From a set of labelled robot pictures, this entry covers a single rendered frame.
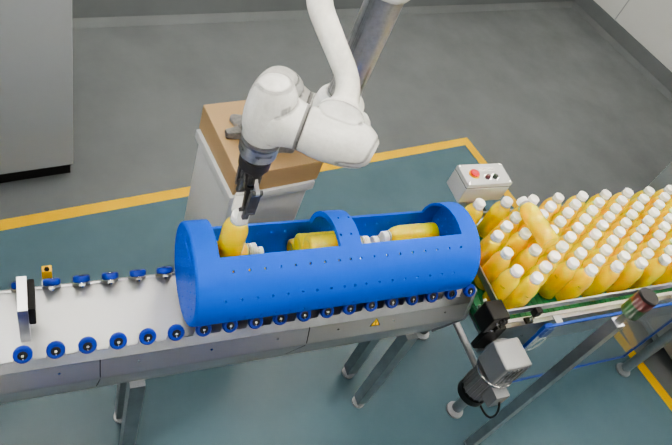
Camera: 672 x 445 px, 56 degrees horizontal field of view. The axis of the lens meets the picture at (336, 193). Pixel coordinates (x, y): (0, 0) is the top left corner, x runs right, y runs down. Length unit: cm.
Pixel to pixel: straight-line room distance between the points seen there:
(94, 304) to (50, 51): 127
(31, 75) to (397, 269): 176
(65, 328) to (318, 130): 92
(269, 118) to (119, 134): 237
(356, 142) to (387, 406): 187
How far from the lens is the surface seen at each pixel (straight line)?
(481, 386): 240
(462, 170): 236
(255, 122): 132
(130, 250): 313
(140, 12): 441
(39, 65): 288
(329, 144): 130
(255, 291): 168
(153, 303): 190
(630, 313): 220
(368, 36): 177
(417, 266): 187
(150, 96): 387
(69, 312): 188
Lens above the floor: 256
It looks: 45 degrees down
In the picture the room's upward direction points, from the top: 24 degrees clockwise
